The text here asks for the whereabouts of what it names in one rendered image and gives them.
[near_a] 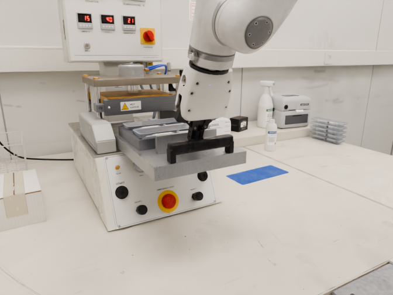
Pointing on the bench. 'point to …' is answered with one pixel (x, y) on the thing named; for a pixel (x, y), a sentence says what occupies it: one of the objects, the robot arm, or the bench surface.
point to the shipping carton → (20, 199)
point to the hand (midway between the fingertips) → (195, 134)
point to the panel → (151, 192)
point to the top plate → (131, 76)
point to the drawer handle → (179, 147)
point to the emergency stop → (168, 201)
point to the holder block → (148, 143)
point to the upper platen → (133, 92)
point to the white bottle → (271, 132)
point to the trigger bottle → (265, 105)
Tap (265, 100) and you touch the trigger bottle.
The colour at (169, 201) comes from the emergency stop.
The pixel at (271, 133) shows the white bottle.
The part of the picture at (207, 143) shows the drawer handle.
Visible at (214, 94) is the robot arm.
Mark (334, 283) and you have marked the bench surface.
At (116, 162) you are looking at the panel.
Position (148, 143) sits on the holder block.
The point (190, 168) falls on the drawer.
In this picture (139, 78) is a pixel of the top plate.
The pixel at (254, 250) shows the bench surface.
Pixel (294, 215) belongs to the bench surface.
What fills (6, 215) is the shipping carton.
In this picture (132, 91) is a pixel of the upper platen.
